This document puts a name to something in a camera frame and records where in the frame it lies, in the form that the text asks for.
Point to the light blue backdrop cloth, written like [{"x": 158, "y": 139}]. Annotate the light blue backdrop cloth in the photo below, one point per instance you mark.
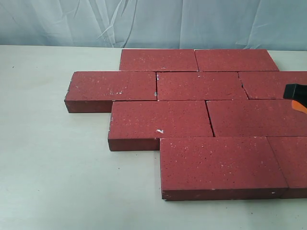
[{"x": 198, "y": 24}]

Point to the front row right brick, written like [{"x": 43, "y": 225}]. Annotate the front row right brick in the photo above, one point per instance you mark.
[{"x": 291, "y": 154}]

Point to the back left row brick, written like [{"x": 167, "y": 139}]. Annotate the back left row brick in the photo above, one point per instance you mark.
[{"x": 158, "y": 60}]

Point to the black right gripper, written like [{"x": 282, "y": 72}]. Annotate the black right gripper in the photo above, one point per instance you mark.
[{"x": 298, "y": 94}]

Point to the second row right brick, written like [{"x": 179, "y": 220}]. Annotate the second row right brick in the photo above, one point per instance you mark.
[{"x": 270, "y": 84}]

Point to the brick with white chip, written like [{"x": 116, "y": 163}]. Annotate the brick with white chip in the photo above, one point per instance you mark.
[{"x": 139, "y": 125}]

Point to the back right row brick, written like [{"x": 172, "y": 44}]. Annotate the back right row brick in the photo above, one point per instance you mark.
[{"x": 234, "y": 60}]

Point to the front row left brick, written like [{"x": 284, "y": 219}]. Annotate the front row left brick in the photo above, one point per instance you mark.
[{"x": 219, "y": 168}]

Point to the third row right brick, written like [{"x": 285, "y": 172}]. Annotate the third row right brick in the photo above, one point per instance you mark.
[{"x": 256, "y": 118}]

